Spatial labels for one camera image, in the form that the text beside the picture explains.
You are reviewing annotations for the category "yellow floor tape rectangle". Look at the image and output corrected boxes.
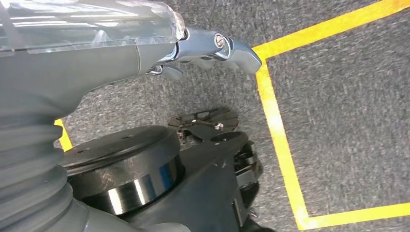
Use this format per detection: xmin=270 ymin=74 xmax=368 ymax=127
xmin=252 ymin=0 xmax=410 ymax=231

